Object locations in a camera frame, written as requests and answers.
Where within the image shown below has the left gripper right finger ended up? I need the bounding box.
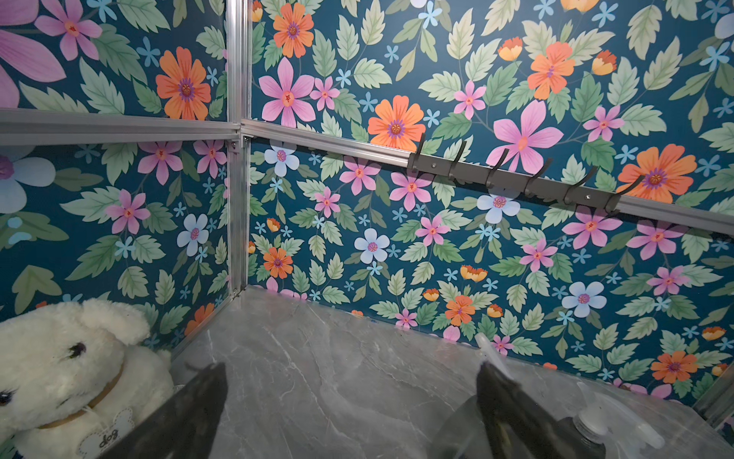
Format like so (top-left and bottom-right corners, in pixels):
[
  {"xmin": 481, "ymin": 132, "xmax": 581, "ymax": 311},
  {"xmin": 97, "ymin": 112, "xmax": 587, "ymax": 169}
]
[{"xmin": 476, "ymin": 363, "xmax": 573, "ymax": 458}]

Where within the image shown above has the white plush teddy bear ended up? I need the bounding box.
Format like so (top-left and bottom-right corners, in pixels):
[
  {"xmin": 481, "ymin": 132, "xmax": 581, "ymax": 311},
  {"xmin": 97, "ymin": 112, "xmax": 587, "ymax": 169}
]
[{"xmin": 1, "ymin": 298, "xmax": 175, "ymax": 458}]

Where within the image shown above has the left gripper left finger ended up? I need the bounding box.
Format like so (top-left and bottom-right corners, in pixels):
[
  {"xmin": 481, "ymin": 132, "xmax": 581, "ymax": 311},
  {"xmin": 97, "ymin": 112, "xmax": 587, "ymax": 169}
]
[{"xmin": 101, "ymin": 363, "xmax": 229, "ymax": 459}]

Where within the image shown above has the white spray nozzle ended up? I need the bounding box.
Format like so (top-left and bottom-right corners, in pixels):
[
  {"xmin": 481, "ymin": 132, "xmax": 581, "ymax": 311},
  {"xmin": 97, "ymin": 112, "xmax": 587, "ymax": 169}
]
[
  {"xmin": 572, "ymin": 382, "xmax": 665, "ymax": 458},
  {"xmin": 475, "ymin": 333, "xmax": 513, "ymax": 381}
]

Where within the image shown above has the aluminium frame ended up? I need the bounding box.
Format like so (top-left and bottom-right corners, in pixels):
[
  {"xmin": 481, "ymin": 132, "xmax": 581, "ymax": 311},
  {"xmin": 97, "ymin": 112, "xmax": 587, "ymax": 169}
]
[{"xmin": 1, "ymin": 1, "xmax": 733, "ymax": 405}]

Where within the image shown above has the grey translucent spray bottle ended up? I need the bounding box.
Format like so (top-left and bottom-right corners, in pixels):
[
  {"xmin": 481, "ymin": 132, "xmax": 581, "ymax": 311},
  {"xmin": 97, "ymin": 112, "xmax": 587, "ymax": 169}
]
[{"xmin": 427, "ymin": 396, "xmax": 492, "ymax": 459}]

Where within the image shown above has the black hook rail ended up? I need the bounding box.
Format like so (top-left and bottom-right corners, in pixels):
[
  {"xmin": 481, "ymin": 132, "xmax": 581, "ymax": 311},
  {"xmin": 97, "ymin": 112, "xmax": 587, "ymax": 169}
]
[{"xmin": 406, "ymin": 138, "xmax": 644, "ymax": 214}]

